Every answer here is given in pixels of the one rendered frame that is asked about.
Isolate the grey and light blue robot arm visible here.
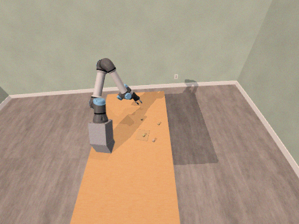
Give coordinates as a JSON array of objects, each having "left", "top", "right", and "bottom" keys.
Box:
[{"left": 89, "top": 58, "right": 132, "bottom": 124}]

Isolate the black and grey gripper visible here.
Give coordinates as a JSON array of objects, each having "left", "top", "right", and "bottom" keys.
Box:
[{"left": 130, "top": 90, "right": 142, "bottom": 105}]

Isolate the tan flat mat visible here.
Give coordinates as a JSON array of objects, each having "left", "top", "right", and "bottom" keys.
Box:
[{"left": 136, "top": 129, "right": 150, "bottom": 141}]

